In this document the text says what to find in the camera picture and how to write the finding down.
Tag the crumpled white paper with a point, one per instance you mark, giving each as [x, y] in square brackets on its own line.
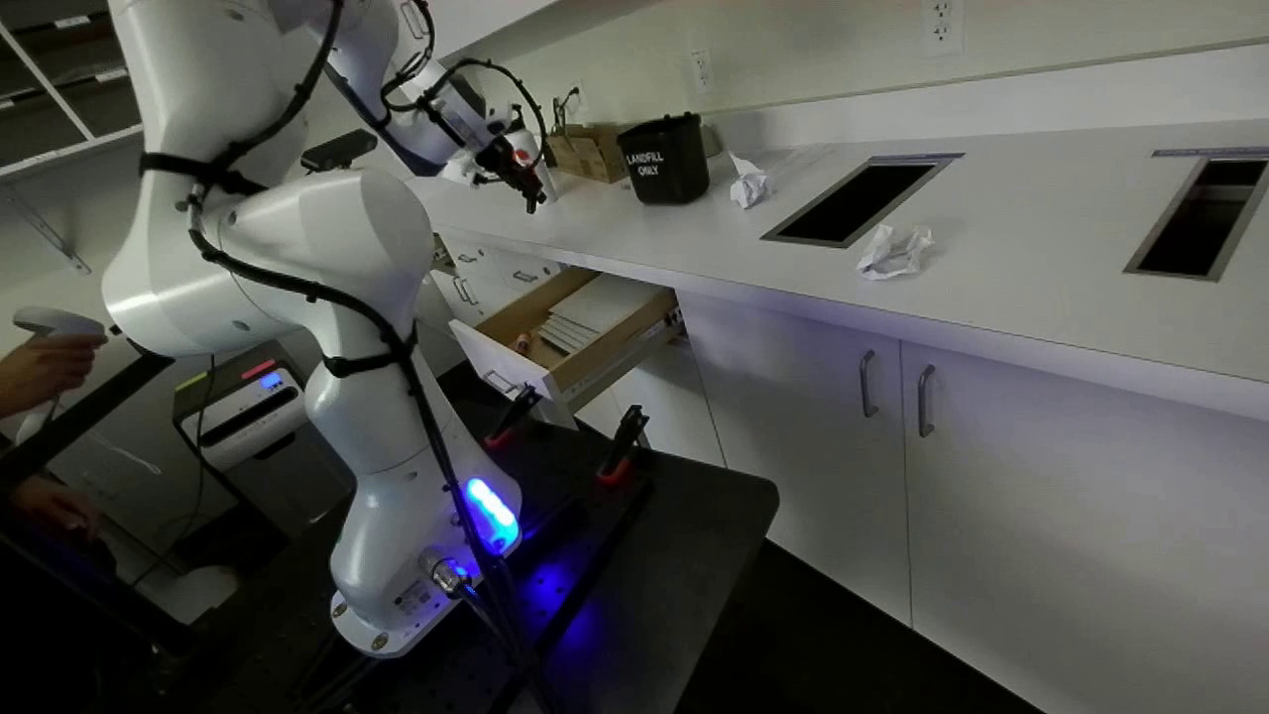
[749, 182]
[894, 252]

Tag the red black clamp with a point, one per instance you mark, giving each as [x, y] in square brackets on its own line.
[621, 451]
[511, 419]

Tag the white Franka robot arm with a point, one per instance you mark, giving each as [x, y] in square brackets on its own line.
[302, 252]

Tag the white folder stack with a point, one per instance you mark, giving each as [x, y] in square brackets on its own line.
[590, 321]

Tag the white handheld controller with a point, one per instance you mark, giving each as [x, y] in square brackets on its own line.
[59, 321]

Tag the brown cardboard box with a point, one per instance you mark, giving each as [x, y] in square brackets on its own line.
[590, 151]

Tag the rectangular counter opening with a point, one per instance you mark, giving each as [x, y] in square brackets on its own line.
[1201, 213]
[859, 198]

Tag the white device with blue light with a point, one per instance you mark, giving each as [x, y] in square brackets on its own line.
[251, 410]

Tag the white upper cabinet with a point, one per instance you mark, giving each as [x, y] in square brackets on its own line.
[489, 21]

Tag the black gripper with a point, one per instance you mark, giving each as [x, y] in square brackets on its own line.
[494, 133]

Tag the black landfill bin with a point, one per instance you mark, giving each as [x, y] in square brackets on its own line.
[663, 158]

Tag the operator hand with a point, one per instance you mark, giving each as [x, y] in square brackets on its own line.
[47, 374]

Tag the white cabinet door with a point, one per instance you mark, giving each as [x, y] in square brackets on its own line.
[1098, 541]
[794, 451]

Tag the white wall outlet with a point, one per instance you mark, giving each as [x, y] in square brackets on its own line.
[943, 24]

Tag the open wooden drawer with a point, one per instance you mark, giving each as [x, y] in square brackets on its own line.
[580, 345]

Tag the white wall shelf unit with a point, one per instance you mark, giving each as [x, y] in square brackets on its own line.
[60, 99]

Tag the black camera on stand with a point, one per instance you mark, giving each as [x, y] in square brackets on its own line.
[342, 148]

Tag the black robot table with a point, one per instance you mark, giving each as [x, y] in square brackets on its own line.
[660, 579]

